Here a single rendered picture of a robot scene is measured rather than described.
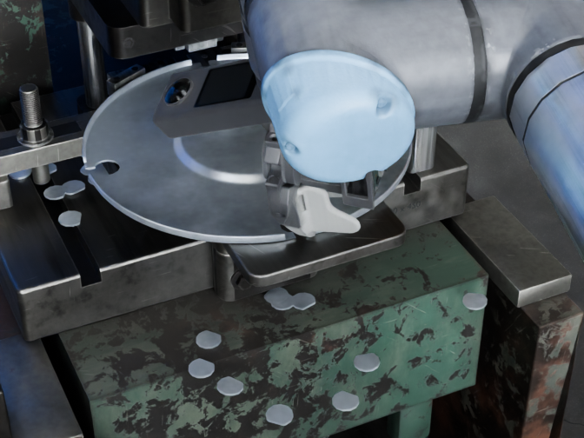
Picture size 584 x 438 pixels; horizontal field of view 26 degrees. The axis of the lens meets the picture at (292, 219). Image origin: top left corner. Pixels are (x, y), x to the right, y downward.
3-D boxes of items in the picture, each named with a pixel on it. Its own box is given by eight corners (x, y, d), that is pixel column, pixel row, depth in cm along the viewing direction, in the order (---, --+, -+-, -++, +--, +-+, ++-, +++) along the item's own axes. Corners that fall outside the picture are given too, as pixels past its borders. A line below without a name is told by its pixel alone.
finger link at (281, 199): (294, 243, 95) (282, 175, 88) (275, 240, 96) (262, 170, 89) (312, 194, 98) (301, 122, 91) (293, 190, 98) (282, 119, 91)
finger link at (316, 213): (359, 274, 99) (352, 206, 91) (287, 259, 100) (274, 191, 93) (368, 242, 101) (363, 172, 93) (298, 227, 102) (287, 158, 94)
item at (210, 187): (343, 39, 127) (343, 32, 126) (465, 203, 105) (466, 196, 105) (56, 88, 119) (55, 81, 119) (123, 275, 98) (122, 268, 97)
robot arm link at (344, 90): (494, 83, 65) (439, -60, 71) (281, 108, 63) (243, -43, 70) (468, 177, 71) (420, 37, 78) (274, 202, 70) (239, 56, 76)
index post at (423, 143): (436, 168, 122) (443, 82, 116) (409, 175, 121) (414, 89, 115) (421, 153, 124) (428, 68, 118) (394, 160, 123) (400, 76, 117)
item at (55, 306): (467, 214, 126) (472, 164, 123) (25, 344, 111) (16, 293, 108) (333, 72, 148) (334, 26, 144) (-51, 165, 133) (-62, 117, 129)
